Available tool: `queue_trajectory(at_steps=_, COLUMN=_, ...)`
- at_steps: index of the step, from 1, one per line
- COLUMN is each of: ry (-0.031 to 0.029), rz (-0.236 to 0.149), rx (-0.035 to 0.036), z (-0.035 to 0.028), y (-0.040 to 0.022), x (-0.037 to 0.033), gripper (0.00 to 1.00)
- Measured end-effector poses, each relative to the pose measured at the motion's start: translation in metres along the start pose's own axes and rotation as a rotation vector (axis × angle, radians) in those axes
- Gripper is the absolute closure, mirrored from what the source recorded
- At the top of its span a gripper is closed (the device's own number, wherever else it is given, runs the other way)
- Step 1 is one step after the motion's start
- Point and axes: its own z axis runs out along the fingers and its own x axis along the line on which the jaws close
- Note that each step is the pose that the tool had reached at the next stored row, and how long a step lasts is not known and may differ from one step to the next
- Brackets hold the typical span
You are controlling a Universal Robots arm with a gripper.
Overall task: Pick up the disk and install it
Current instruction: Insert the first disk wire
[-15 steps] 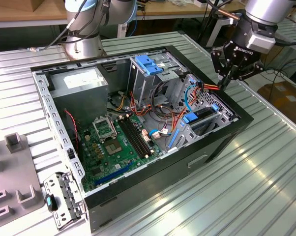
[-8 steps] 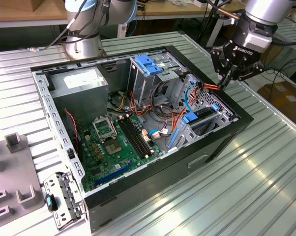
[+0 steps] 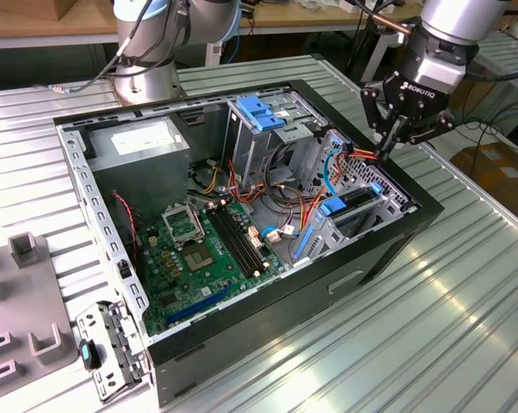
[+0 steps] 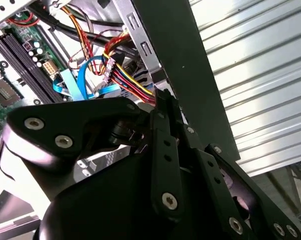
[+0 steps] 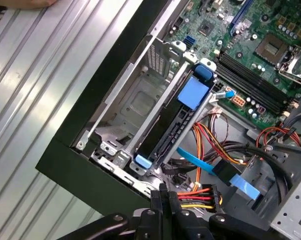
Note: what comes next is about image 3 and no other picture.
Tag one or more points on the blue expansion slot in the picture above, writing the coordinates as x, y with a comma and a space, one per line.
201, 303

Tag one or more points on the grey power supply unit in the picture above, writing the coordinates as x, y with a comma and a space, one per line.
143, 172

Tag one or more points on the black RAM slot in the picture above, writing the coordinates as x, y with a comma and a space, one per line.
231, 244
242, 237

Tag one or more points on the black plastic housing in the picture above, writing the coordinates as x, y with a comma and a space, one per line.
190, 118

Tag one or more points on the black clip with blue mark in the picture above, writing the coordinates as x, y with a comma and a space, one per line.
91, 357

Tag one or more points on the hard disk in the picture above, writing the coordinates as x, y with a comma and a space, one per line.
330, 207

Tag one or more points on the blue drive cage latch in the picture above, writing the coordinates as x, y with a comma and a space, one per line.
252, 109

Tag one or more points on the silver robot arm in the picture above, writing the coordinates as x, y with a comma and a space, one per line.
143, 64

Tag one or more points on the black open PC case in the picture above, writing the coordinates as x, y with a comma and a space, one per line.
285, 327

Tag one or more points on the long wooden desk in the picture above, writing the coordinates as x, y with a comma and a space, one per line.
69, 26

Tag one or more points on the CPU socket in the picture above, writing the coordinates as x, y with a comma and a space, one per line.
197, 258

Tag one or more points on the small cardboard box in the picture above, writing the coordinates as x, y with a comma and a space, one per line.
52, 8

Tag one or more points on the grey parts rack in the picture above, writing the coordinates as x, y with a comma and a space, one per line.
22, 301

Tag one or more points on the metal slot retainer bracket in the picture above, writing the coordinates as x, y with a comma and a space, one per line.
91, 320

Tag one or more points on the metal slat side table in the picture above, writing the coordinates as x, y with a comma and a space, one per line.
513, 56

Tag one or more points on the black case fan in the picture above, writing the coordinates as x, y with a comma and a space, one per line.
123, 241

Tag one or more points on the grey disk bay cage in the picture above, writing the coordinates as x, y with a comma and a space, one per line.
328, 236

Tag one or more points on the green motherboard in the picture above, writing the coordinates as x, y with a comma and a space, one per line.
186, 286

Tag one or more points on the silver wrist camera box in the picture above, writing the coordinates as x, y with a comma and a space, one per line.
439, 73

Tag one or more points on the large flat cardboard box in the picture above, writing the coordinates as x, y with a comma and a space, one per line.
500, 172

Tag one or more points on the grey optical drive cage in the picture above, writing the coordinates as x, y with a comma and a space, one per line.
246, 146

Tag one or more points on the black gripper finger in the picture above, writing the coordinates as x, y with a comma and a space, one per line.
373, 109
431, 129

